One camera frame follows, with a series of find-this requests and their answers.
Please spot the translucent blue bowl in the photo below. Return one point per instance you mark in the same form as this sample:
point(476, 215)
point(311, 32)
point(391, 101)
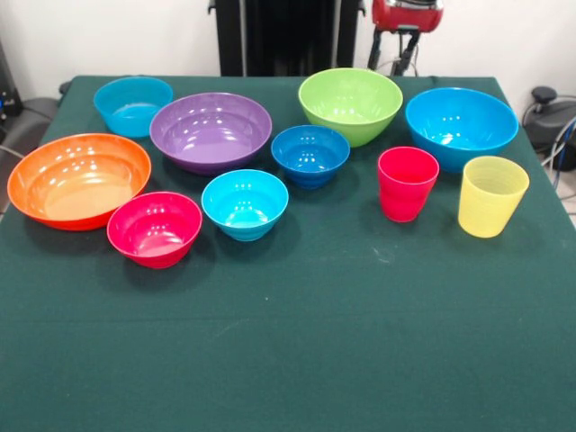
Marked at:
point(128, 105)

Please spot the small dark blue bowl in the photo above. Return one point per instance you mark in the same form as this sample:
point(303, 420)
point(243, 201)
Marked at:
point(310, 155)

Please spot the pink bowl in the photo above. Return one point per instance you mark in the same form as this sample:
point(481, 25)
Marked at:
point(154, 229)

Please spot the grey round floor base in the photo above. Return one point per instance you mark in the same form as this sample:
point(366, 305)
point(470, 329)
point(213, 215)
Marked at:
point(553, 117)
point(31, 112)

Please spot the pink cup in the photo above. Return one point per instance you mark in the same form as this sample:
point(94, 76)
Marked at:
point(407, 193)

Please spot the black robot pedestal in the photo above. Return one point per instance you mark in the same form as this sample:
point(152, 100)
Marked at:
point(288, 36)

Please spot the yellow cup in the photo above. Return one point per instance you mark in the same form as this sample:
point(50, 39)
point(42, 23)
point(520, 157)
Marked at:
point(492, 202)

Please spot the small cyan bowl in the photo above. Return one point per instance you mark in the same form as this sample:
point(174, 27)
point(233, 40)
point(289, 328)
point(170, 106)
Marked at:
point(245, 204)

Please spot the green bowl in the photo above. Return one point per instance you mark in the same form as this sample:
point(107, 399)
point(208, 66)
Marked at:
point(350, 101)

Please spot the orange bowl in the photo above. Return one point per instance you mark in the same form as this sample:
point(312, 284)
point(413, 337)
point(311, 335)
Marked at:
point(76, 180)

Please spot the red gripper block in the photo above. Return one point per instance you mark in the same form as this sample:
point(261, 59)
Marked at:
point(405, 19)

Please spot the purple bowl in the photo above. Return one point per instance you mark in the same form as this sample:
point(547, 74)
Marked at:
point(211, 135)

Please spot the dark green table cloth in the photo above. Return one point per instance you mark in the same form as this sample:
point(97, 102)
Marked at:
point(288, 337)

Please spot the dark equipment unit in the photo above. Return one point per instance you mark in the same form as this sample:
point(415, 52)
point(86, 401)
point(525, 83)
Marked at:
point(8, 99)

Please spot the large blue bowl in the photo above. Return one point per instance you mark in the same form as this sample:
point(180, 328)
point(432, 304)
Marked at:
point(461, 121)

